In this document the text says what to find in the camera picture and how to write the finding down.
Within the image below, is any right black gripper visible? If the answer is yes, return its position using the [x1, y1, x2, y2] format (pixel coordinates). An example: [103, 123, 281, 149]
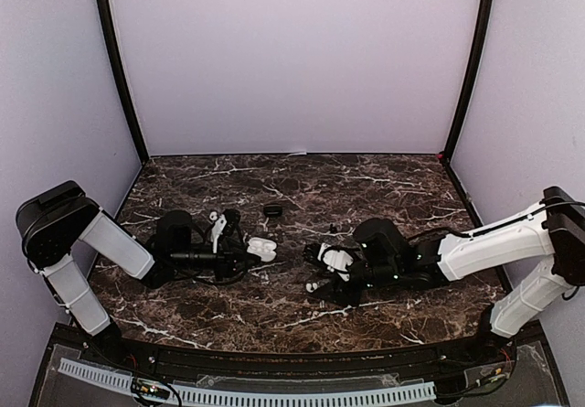
[311, 249, 400, 307]

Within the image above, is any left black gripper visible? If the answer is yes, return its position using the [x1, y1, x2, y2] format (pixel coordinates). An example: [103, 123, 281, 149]
[171, 240, 261, 282]

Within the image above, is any white earbud charging case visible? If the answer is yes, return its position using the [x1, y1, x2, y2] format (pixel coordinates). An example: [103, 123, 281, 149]
[247, 237, 277, 262]

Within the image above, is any black charging case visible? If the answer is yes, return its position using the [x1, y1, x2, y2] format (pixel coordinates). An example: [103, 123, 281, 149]
[262, 203, 283, 218]

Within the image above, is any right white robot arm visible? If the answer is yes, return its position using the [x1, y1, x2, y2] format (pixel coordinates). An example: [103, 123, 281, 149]
[303, 187, 584, 365]

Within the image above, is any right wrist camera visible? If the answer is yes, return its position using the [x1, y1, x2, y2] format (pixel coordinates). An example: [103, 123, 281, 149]
[303, 243, 355, 282]

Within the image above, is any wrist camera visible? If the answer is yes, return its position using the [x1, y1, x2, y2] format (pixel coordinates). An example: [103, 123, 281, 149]
[210, 209, 241, 253]
[303, 243, 355, 282]

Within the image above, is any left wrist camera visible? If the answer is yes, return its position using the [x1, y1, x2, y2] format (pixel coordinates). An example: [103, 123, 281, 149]
[210, 209, 241, 253]

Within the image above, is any black front rail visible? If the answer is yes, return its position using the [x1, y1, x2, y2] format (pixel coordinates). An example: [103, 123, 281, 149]
[121, 337, 476, 378]

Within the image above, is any white slotted cable duct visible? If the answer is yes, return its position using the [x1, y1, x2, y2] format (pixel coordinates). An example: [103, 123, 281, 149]
[58, 358, 436, 406]

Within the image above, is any left black frame post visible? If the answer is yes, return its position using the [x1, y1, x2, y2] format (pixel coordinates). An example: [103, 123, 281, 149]
[96, 0, 150, 165]

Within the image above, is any black frame post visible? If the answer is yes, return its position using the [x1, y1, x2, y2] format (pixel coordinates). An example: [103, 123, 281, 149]
[441, 0, 493, 166]
[96, 0, 150, 165]

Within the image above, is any right black frame post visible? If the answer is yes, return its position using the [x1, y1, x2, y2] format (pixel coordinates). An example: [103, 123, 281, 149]
[441, 0, 493, 166]

